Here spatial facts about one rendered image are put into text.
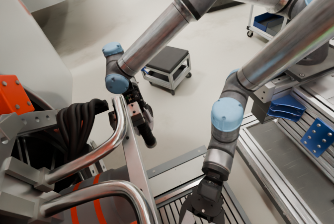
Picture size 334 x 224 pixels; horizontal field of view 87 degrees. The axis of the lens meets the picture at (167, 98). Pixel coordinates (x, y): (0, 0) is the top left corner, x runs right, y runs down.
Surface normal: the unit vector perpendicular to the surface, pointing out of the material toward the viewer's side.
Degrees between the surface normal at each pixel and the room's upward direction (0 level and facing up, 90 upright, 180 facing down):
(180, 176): 0
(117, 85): 90
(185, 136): 0
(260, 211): 0
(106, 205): 26
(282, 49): 77
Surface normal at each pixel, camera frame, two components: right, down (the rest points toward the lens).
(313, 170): -0.18, -0.67
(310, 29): -0.71, 0.48
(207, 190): -0.33, -0.25
